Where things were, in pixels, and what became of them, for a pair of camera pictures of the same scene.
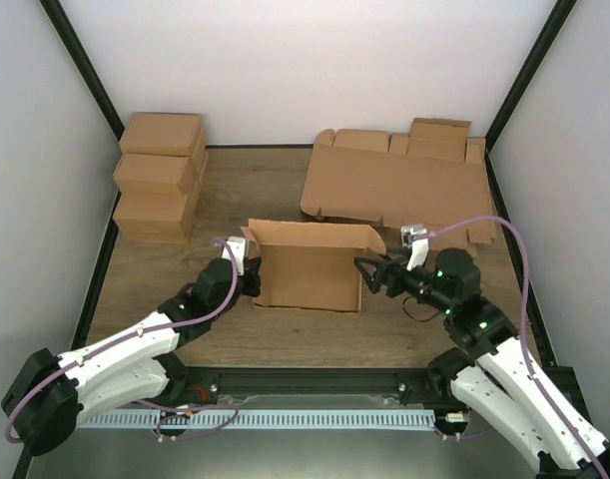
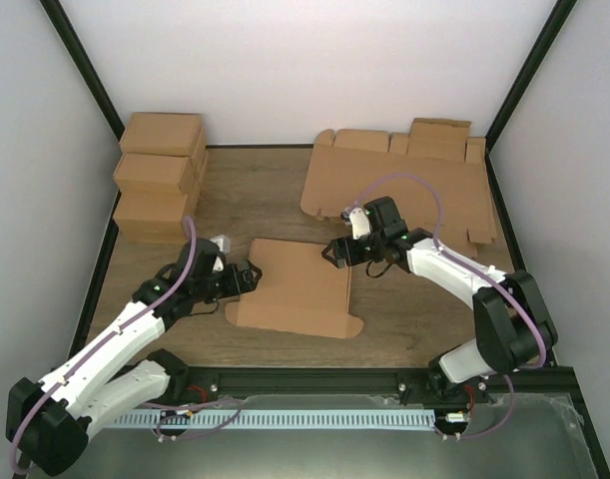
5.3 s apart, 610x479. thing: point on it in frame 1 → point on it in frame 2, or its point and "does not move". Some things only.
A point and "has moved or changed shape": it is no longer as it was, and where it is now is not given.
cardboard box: [309, 265] has moved or changed shape
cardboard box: [165, 134] does not move
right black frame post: [555, 19] does not move
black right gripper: [383, 268] → [339, 261]
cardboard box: [156, 173] does not move
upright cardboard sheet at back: [440, 139] does not move
